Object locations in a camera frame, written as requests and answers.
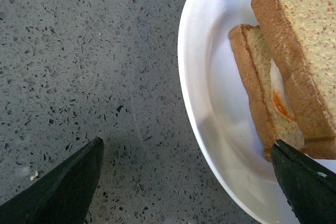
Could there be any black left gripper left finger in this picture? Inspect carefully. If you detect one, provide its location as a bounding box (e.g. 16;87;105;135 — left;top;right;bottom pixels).
1;137;104;223

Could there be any bread slice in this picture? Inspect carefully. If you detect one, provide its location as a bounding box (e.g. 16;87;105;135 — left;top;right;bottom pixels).
251;0;335;159
229;24;306;161

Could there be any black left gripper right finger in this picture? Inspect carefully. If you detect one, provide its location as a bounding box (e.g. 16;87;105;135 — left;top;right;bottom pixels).
271;140;335;223

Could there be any fried egg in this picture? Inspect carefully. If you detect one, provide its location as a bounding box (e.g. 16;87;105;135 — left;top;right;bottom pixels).
270;58;296;122

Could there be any white oval plate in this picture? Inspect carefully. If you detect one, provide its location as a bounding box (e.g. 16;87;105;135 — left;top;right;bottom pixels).
178;0;298;223

